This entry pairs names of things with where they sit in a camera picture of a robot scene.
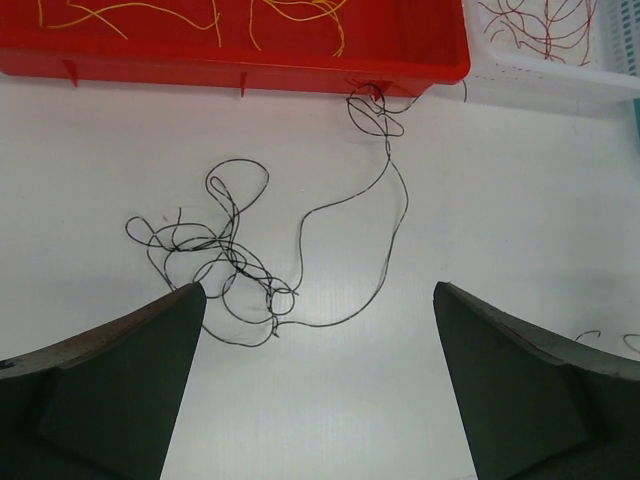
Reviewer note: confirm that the teal transparent plastic tray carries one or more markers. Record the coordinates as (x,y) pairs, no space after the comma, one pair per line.
(635,117)

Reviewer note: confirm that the white perforated plastic basket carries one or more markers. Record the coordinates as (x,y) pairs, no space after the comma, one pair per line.
(579,50)

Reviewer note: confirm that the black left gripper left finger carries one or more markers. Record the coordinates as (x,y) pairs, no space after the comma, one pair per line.
(102,404)

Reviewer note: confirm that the red plastic tray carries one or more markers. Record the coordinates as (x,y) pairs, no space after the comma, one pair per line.
(402,47)

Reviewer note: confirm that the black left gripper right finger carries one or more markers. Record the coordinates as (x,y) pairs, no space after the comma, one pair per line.
(534,404)

